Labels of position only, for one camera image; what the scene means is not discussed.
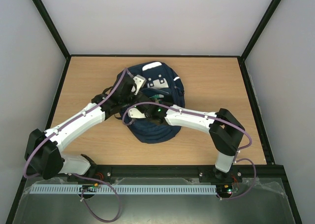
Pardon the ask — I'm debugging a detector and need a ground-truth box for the navy blue backpack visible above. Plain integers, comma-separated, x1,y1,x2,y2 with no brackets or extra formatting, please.
128,61,185,144

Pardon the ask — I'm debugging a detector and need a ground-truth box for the black aluminium frame rail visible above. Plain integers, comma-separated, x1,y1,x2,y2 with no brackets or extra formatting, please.
26,163,286,184

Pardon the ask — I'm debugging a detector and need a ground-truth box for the green cap marker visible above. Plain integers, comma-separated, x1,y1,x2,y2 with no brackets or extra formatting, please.
150,94,164,101

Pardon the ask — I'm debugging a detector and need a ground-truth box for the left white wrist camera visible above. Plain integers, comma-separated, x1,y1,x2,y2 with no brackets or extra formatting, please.
131,75,146,95

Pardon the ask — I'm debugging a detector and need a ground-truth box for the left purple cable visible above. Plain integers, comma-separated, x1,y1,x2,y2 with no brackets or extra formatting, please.
23,67,132,222

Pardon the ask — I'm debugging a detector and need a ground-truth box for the light blue slotted cable duct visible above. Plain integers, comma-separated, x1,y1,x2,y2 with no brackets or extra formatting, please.
30,184,217,195

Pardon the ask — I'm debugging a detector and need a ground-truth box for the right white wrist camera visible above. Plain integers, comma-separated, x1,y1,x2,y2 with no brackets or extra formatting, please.
127,107,146,119

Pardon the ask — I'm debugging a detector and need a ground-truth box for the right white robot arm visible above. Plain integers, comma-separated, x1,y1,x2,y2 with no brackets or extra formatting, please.
128,103,246,181

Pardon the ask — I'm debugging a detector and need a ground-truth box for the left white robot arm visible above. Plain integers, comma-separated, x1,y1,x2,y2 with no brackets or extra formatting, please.
23,69,146,179

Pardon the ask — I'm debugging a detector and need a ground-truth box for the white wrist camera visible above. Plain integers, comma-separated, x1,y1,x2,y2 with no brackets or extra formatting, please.
131,75,146,95
127,107,146,119

